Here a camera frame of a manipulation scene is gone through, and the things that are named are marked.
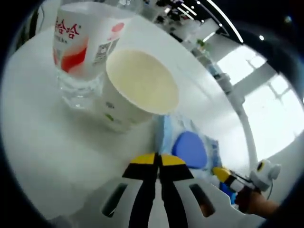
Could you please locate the bright window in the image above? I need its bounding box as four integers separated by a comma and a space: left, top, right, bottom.
243, 76, 304, 162
217, 46, 268, 86

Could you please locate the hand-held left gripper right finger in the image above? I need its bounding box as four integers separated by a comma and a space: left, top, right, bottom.
159, 153, 262, 228

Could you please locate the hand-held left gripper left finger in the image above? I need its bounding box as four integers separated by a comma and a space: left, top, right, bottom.
68, 153, 159, 228

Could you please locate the curved ceiling light strip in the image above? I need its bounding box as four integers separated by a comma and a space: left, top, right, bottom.
206, 0, 244, 44

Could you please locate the person's right hand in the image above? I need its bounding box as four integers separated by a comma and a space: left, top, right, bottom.
235, 189, 262, 215

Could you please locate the potted green plant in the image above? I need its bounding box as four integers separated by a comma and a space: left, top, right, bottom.
196, 37, 211, 52

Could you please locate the white paper cup green print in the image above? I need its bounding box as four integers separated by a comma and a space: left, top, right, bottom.
98, 48, 180, 133

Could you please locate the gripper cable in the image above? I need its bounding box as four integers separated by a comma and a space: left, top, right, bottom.
267, 179, 275, 200

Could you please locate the clear plastic bottle red label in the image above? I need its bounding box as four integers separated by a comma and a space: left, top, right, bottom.
51, 1, 134, 110

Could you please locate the blue floral tissue pack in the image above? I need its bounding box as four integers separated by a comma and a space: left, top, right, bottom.
219, 181, 238, 206

